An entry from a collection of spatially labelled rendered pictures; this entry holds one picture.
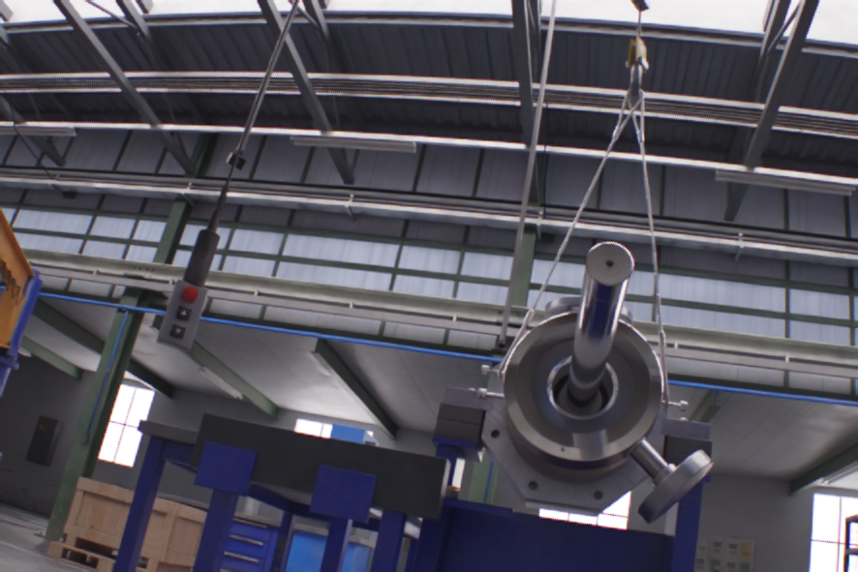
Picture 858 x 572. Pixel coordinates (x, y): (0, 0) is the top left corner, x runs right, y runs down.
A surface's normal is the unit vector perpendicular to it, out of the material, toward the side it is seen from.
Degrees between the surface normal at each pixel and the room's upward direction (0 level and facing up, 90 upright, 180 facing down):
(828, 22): 90
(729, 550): 90
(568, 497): 90
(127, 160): 90
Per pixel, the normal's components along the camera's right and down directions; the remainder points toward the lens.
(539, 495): -0.15, -0.40
